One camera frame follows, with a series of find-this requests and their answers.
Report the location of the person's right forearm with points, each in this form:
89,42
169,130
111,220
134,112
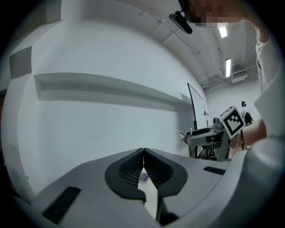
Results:
253,133

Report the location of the white ceiling air conditioner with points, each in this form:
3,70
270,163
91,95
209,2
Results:
238,77

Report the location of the person's white shirt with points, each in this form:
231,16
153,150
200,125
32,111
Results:
265,73

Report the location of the black-framed whiteboard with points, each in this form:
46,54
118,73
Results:
199,107

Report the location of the purple dotted object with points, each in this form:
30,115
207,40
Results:
144,177

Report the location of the long ceiling light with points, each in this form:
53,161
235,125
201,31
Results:
222,30
228,67

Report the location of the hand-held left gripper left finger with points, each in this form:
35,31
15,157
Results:
84,178

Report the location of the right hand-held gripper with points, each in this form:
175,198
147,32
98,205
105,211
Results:
232,122

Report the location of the person's head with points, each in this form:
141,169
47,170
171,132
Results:
260,29

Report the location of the black head-worn camera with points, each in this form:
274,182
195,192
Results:
180,22

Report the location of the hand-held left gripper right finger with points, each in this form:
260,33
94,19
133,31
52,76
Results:
196,178

